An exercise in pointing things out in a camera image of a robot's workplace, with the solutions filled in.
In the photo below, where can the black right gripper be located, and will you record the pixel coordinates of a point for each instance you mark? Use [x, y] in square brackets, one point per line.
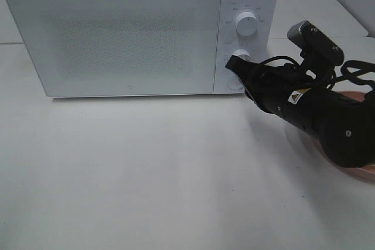
[275, 90]

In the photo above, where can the round white door button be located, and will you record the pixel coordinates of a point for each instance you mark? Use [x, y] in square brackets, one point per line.
[234, 83]

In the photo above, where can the pink round plate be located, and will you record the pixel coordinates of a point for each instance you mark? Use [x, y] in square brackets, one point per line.
[362, 173]

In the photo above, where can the white microwave door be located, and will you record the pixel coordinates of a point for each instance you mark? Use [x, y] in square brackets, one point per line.
[100, 48]

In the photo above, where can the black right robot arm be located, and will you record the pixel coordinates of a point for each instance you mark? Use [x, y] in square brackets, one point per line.
[343, 126]

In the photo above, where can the upper white power knob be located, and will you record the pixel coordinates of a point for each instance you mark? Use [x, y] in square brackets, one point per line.
[246, 23]

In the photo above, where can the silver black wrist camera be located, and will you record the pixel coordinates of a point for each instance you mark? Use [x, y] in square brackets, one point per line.
[321, 55]

